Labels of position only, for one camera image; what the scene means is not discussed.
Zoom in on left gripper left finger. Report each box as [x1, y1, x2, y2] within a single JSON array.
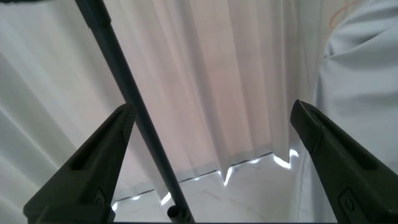
[[23, 102, 137, 224]]

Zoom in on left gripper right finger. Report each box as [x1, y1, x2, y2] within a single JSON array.
[[289, 99, 398, 224]]

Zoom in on white curtain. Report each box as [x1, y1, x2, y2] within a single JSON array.
[[0, 0, 369, 224]]

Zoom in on black clothes rack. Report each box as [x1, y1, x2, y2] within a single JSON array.
[[0, 0, 196, 223]]

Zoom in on pale grey shorts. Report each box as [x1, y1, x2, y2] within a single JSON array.
[[289, 0, 398, 223]]

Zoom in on pink clothes hanger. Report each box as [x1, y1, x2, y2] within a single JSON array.
[[328, 0, 361, 29]]

